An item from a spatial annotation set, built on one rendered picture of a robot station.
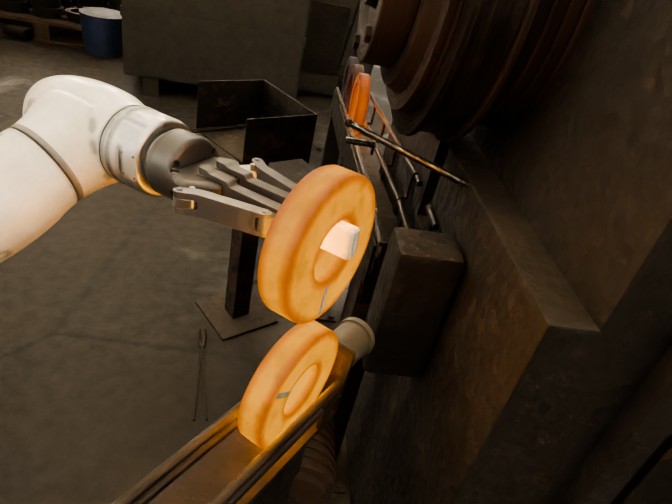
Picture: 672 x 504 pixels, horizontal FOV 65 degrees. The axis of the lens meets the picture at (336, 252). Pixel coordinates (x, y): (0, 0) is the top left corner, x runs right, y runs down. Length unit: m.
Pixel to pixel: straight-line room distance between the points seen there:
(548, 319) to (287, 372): 0.27
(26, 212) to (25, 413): 0.99
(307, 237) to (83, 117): 0.30
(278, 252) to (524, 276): 0.30
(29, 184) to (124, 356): 1.08
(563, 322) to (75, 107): 0.56
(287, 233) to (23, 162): 0.30
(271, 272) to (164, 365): 1.18
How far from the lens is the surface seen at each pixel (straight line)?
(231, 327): 1.72
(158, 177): 0.57
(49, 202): 0.62
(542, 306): 0.59
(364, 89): 1.60
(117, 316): 1.77
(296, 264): 0.44
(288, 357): 0.56
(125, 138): 0.60
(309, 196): 0.44
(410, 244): 0.75
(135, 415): 1.50
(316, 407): 0.65
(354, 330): 0.74
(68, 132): 0.63
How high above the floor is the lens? 1.17
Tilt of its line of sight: 33 degrees down
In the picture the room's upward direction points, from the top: 13 degrees clockwise
